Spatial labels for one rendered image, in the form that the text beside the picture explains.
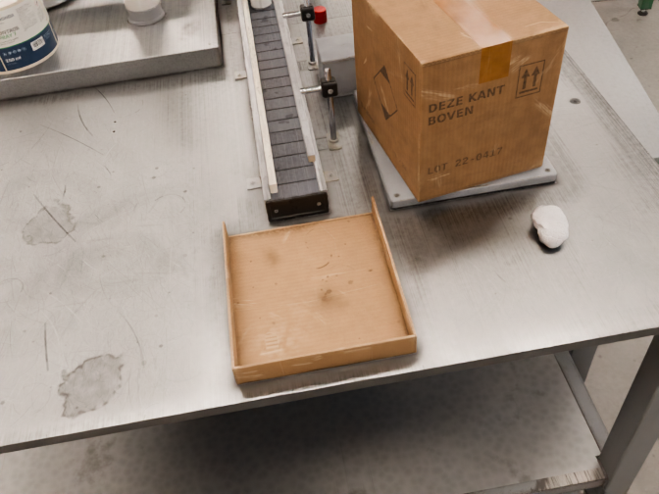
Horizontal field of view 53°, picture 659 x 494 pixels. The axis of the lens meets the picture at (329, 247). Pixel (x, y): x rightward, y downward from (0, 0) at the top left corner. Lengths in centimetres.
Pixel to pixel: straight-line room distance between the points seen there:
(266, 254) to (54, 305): 35
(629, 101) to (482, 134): 44
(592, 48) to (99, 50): 112
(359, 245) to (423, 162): 17
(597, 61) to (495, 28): 55
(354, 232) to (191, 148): 42
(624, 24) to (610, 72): 201
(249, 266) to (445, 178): 36
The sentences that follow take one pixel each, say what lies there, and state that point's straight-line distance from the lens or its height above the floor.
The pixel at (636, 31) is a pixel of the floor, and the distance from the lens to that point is 352.
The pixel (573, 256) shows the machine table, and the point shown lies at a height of 83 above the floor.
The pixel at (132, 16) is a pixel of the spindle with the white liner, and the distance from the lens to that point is 176.
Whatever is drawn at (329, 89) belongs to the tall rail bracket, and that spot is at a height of 96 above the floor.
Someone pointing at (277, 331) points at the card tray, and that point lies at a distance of 101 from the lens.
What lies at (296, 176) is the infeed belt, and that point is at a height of 88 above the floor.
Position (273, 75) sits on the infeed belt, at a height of 88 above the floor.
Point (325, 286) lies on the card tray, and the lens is 105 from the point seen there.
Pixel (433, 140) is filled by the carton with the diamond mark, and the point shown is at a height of 98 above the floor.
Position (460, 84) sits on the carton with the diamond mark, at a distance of 105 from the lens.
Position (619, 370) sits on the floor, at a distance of 205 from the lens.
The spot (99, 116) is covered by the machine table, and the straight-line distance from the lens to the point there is 155.
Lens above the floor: 163
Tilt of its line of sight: 46 degrees down
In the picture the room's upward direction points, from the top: 7 degrees counter-clockwise
